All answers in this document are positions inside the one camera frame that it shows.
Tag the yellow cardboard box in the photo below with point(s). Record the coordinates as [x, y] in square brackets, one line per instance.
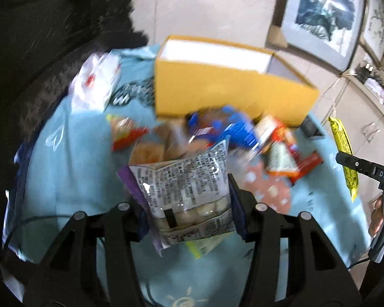
[217, 89]

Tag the orange bun packet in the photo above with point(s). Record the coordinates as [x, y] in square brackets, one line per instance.
[150, 150]

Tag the beige cabinet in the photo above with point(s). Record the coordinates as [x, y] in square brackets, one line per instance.
[361, 108]

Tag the red snack bar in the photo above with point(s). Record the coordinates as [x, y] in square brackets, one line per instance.
[310, 164]

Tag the light blue printed tablecloth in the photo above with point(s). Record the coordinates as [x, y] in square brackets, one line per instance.
[76, 172]

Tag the white tissue pack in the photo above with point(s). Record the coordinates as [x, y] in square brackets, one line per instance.
[92, 80]

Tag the black smartphone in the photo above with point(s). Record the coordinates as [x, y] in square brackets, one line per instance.
[312, 128]

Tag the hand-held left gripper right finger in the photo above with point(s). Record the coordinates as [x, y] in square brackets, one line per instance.
[240, 211]

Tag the cardboard corner protector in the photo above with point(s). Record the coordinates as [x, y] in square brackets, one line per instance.
[276, 36]

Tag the framed branch painting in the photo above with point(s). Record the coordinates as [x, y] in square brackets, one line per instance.
[377, 25]

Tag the person's right hand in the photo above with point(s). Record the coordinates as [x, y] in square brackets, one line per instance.
[376, 217]

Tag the large framed lotus painting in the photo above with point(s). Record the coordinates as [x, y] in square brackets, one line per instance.
[320, 9]

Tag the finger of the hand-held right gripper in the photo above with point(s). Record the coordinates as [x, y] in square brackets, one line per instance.
[355, 164]

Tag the small red snack packet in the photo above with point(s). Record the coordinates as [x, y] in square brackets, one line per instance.
[124, 132]

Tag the blue snack packet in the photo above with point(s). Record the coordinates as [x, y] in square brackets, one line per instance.
[236, 131]

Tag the pink dotted snack packet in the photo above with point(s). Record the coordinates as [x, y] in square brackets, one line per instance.
[265, 188]

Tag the dark carved wooden furniture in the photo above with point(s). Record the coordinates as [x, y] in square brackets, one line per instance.
[35, 38]

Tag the orange red snack packet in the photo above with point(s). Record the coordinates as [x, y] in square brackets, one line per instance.
[278, 147]

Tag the white printed packet purple edge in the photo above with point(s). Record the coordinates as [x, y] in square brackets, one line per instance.
[179, 185]

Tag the yellow green snack packet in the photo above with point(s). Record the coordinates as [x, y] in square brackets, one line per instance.
[201, 249]

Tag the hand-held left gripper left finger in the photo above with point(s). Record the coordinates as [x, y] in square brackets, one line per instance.
[128, 224]

